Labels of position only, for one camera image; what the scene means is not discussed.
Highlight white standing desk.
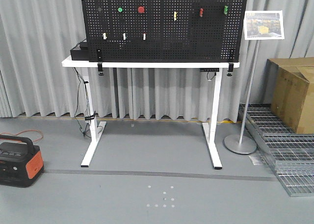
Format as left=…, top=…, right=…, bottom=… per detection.
left=62, top=56, right=240, bottom=170

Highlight desk height control panel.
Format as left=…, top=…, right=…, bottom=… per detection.
left=200, top=68, right=219, bottom=73

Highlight left black desk clamp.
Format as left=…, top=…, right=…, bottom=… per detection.
left=97, top=49, right=104, bottom=76

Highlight black desk clamp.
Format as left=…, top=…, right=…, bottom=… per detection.
left=97, top=49, right=104, bottom=76
left=227, top=49, right=234, bottom=77

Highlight right black desk clamp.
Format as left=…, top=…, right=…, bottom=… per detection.
left=227, top=49, right=234, bottom=77

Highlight black perforated pegboard panel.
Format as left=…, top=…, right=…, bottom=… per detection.
left=81, top=0, right=247, bottom=63

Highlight black box on desk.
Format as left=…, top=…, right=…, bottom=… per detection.
left=70, top=39, right=89, bottom=61

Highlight lower red round push button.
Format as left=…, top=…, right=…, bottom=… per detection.
left=137, top=6, right=145, bottom=14

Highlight brown cardboard box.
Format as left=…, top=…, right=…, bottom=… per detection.
left=267, top=57, right=314, bottom=134

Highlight sign stand with photo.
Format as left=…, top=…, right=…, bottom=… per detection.
left=224, top=10, right=286, bottom=155

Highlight metal floor grating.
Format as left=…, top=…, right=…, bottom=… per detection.
left=245, top=104, right=314, bottom=197

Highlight grey curtain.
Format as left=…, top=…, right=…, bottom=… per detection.
left=0, top=0, right=314, bottom=121

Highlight orange black portable power station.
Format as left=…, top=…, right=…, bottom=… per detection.
left=0, top=135, right=44, bottom=187

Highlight black cables on desk leg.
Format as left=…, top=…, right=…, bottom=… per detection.
left=73, top=67, right=103, bottom=137

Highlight orange power cable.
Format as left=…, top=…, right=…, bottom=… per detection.
left=0, top=129, right=44, bottom=144

